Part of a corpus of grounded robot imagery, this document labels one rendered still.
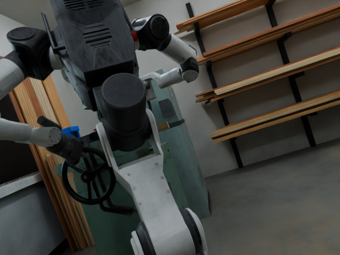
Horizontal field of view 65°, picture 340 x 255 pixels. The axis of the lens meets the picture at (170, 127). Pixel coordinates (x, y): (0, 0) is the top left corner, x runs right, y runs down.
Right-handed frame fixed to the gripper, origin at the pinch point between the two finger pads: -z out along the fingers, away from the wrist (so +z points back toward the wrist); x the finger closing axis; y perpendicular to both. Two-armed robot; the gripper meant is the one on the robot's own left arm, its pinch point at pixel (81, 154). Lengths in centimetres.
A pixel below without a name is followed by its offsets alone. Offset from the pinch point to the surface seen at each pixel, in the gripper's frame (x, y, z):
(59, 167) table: -0.6, 34.4, -23.6
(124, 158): 6.1, -5.8, -26.8
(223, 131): 97, -20, -214
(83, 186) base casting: -9.4, 20.5, -30.9
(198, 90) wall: 165, 21, -223
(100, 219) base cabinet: -25.4, 11.2, -41.0
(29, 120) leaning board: 61, 150, -82
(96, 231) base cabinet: -32, 14, -44
